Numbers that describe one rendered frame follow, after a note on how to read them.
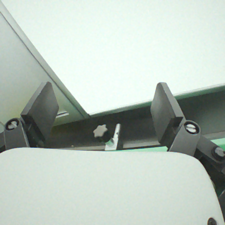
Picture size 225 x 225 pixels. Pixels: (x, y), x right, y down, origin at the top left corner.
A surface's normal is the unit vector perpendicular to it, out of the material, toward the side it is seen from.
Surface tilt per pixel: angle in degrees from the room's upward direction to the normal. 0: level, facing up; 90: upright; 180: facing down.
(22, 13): 90
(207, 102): 89
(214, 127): 90
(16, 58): 90
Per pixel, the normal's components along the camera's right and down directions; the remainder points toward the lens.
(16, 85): -0.21, 0.71
